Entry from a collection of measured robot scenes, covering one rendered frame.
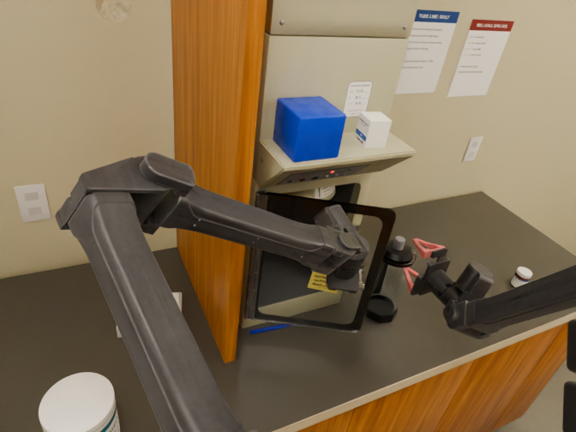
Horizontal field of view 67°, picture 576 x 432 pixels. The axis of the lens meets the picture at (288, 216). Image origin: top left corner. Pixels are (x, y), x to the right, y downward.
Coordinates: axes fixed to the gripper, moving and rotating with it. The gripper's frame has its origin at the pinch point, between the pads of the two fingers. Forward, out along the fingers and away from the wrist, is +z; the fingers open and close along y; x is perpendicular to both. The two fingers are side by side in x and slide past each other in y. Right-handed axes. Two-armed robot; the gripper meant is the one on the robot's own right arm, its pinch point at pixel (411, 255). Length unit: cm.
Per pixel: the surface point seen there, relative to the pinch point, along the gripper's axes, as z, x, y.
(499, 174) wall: 55, -106, -22
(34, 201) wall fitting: 54, 87, -2
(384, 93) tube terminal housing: 12.3, 11.6, 39.6
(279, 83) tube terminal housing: 12, 38, 43
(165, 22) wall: 55, 49, 44
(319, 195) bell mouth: 14.0, 22.6, 13.9
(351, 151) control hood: 3.5, 23.7, 31.4
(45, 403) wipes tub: -4, 87, -10
